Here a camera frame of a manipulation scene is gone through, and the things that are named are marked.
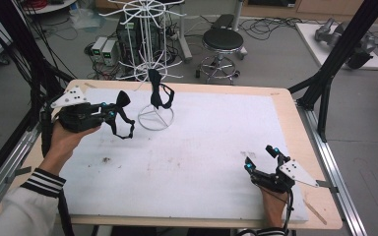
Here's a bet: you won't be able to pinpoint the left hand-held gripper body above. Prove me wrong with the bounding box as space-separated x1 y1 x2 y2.
49 85 105 134

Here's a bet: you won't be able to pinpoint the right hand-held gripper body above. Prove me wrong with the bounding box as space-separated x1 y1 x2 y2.
249 152 320 195

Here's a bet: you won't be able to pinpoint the small black bow tie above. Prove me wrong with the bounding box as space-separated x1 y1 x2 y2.
105 89 137 141

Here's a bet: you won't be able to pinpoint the large black bow tie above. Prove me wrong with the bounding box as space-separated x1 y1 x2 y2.
147 68 176 111

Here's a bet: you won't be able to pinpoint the white wire display rack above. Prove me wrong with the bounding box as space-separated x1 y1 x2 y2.
97 0 187 133

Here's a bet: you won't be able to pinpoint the person's right hand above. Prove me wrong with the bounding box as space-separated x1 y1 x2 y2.
259 188 290 230

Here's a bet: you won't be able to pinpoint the person's left hand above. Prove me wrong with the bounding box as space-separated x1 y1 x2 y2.
38 118 102 177

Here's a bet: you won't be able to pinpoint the light wooden table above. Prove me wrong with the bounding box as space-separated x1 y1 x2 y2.
0 79 344 231

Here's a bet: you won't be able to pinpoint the white foam mat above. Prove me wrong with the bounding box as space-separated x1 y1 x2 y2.
58 87 310 224

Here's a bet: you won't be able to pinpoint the thin wooden stick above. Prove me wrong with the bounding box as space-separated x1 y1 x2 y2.
302 198 328 226

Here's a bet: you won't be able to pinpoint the grey bench power supply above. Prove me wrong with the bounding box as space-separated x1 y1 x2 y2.
101 39 119 67
91 35 109 64

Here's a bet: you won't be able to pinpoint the black computer tower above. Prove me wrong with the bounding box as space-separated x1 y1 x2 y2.
115 14 162 67

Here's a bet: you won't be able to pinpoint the clear plastic bag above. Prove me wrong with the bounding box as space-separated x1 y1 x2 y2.
69 7 107 31

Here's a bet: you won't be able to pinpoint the grey stand leg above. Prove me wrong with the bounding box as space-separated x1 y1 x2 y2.
231 0 249 61
176 0 194 64

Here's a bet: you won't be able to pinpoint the round white table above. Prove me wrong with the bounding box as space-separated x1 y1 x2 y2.
22 0 79 16

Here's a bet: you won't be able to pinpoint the black round stool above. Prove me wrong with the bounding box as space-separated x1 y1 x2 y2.
195 27 245 87

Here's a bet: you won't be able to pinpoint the white floor board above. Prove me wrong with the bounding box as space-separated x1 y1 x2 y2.
294 22 378 72

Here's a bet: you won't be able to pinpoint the black flat box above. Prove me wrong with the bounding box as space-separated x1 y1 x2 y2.
211 13 236 30

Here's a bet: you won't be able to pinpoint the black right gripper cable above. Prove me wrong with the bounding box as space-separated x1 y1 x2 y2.
283 187 295 236

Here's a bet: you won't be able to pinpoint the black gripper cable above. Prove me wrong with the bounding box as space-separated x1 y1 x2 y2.
283 187 295 236
38 103 77 236

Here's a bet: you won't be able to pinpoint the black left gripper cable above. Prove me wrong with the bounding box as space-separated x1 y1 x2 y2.
38 103 77 236

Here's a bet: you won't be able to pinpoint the grey metal bracket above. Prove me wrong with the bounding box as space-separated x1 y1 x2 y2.
4 165 33 185
315 179 340 194

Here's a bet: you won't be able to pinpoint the aluminium rail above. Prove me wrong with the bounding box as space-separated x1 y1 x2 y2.
295 99 369 236
0 126 44 221

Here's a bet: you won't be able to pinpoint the black metal frame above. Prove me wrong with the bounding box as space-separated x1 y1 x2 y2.
287 0 378 144
0 0 77 195

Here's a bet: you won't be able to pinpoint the black floor cables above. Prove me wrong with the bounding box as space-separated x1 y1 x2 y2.
238 15 311 42

